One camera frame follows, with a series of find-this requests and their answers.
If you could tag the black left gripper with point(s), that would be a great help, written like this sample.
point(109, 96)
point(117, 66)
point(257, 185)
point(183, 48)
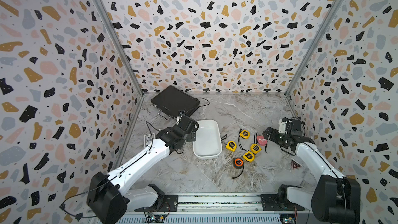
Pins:
point(193, 136)

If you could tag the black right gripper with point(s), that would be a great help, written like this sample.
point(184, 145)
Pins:
point(272, 136)

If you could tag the pink tape measure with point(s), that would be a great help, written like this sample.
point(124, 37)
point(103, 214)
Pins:
point(261, 141)

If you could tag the yellow 2m tape measure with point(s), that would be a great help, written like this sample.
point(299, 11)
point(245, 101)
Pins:
point(244, 134)

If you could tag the yellow 3m tape measure large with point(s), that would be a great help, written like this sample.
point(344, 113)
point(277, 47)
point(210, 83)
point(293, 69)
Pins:
point(229, 145)

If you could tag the black orange tape measure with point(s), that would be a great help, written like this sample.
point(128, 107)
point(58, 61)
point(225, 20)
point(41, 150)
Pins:
point(238, 164)

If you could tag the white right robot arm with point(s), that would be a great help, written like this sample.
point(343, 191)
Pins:
point(336, 198)

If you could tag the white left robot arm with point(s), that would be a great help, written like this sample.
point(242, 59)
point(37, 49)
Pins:
point(107, 196)

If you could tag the white storage box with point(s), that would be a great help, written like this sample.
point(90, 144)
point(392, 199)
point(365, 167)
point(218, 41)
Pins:
point(208, 143)

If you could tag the red triangle warning sticker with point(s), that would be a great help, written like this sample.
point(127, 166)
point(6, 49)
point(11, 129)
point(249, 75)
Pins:
point(295, 164)

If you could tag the black flat case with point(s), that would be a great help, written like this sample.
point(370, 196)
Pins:
point(173, 102)

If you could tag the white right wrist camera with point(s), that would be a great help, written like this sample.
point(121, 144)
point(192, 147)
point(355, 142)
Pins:
point(282, 126)

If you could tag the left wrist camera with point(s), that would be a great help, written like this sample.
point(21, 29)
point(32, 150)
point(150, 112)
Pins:
point(181, 118)

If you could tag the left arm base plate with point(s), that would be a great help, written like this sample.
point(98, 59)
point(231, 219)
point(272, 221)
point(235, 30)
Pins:
point(163, 202)

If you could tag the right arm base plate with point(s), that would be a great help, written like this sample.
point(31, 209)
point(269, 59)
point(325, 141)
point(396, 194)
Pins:
point(279, 201)

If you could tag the aluminium front rail frame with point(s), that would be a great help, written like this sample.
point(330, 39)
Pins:
point(219, 208)

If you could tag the aluminium right corner post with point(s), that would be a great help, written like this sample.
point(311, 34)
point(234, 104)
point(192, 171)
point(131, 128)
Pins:
point(314, 44)

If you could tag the aluminium corner post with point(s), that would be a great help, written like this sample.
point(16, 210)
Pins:
point(314, 44)
point(114, 38)

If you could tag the aluminium left corner post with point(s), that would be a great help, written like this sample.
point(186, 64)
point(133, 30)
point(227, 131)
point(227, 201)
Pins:
point(114, 38)

